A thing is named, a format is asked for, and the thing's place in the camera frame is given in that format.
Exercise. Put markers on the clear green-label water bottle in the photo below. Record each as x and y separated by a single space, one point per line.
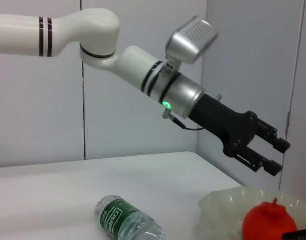
118 215

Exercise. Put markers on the red tomato-shaped toy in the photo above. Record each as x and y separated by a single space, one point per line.
268 222

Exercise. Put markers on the wavy green glass fruit plate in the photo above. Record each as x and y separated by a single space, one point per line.
225 210

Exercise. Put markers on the black mesh pen holder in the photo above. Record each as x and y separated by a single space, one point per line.
300 235

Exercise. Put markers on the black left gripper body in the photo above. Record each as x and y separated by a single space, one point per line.
218 117

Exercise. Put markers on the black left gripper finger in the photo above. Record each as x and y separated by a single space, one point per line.
280 144
273 167

